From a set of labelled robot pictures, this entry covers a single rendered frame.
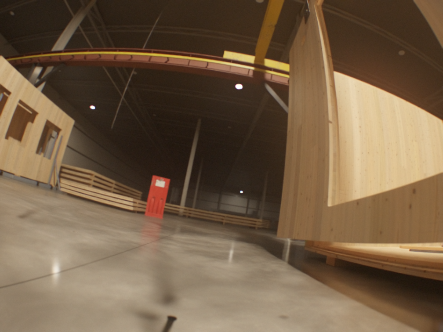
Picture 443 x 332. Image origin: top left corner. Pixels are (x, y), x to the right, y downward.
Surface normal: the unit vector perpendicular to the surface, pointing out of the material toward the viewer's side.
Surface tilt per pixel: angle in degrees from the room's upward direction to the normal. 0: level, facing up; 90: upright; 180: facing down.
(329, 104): 87
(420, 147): 90
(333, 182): 87
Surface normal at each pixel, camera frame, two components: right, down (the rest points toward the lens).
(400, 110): 0.06, -0.23
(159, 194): 0.31, -0.18
